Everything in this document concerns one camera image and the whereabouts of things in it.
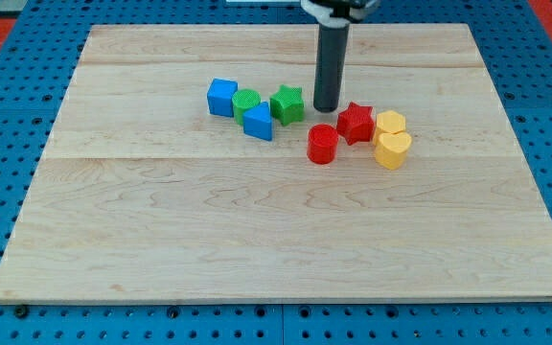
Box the red cylinder block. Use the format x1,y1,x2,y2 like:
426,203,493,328
307,124,339,164

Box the blue triangle block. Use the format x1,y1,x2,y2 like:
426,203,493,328
242,102,273,141

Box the green star block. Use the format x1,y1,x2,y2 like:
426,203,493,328
270,84,305,127

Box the green cylinder block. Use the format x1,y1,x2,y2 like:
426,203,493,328
232,88,261,126

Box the red star block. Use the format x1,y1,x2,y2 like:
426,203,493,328
336,102,375,146

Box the blue cube block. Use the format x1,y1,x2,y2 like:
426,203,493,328
207,79,239,117

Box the yellow heart block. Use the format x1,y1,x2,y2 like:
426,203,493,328
374,132,412,170

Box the yellow hexagon block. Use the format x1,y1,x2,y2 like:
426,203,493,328
372,110,406,146

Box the wooden board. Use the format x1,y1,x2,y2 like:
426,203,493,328
0,24,552,306

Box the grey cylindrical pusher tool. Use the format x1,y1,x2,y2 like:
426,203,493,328
313,24,349,113

